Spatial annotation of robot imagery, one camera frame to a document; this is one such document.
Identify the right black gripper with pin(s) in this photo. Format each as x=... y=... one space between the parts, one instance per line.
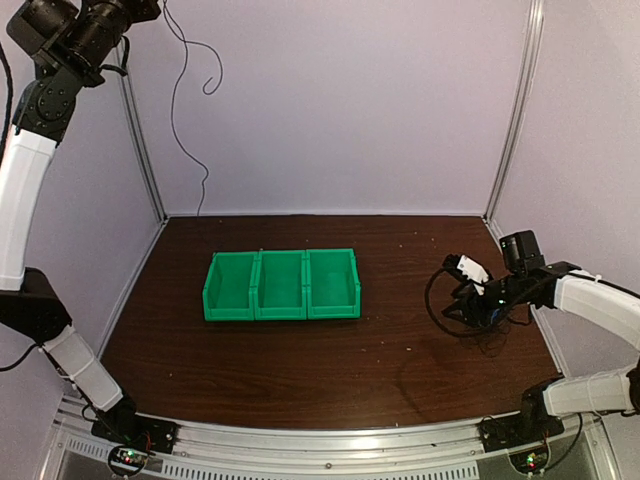
x=469 y=303

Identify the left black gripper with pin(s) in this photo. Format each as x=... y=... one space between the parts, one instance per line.
x=147 y=9

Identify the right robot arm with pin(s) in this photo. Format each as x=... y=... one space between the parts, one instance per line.
x=563 y=286

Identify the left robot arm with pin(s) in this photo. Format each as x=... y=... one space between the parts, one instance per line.
x=68 y=45

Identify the middle green bin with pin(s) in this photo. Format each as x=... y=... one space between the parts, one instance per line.
x=281 y=285

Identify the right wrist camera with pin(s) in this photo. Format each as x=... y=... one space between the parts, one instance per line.
x=467 y=271

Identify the left aluminium frame post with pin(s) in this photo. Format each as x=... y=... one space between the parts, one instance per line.
x=122 y=55

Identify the aluminium frame post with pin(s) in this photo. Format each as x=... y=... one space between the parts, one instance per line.
x=122 y=55
x=529 y=59

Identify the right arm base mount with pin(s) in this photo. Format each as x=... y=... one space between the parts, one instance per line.
x=526 y=443

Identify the front aluminium rail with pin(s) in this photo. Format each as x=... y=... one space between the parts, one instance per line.
x=442 y=451

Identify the right aluminium frame post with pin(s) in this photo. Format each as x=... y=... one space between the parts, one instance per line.
x=529 y=59

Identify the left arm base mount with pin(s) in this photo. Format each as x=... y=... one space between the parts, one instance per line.
x=135 y=448

